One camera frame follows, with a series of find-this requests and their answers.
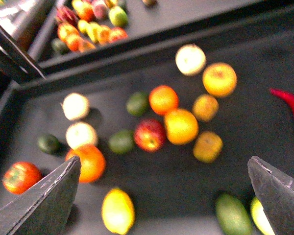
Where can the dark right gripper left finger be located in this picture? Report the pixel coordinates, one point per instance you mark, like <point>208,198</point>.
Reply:
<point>45,207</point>

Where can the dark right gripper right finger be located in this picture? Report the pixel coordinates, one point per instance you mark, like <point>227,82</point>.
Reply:
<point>275,191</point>

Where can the yellow lemon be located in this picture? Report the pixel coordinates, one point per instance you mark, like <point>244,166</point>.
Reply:
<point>118,212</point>

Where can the black metal display shelf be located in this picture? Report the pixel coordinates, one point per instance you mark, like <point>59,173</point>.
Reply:
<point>173,193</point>

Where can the green avocado bottom right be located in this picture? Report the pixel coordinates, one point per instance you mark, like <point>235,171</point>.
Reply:
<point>232,216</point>

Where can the orange behind left finger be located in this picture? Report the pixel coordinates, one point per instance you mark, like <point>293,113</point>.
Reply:
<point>93,163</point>

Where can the large orange centre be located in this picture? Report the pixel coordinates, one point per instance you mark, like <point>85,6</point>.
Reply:
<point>181,126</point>

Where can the red yellow apple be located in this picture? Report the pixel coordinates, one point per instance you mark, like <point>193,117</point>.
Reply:
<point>150,135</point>

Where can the green lime centre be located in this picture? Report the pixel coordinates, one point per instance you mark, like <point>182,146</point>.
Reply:
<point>138,104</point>

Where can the pale round pear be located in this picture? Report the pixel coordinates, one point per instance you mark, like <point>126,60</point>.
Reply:
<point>190,59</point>

